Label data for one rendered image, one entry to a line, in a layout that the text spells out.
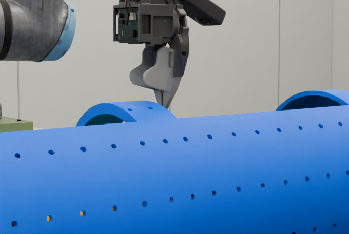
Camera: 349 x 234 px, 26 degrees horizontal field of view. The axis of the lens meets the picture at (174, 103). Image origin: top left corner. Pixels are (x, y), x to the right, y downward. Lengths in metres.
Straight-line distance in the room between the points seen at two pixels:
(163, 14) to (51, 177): 0.30
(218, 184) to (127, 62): 3.70
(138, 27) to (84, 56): 3.44
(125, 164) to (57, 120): 3.45
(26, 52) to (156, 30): 0.41
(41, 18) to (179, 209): 0.57
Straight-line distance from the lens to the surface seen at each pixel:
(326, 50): 6.29
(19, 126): 1.35
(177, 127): 1.01
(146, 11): 1.04
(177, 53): 1.06
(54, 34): 1.41
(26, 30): 1.39
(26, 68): 4.23
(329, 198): 1.14
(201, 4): 1.10
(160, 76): 1.07
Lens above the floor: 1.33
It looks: 5 degrees down
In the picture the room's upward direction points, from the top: straight up
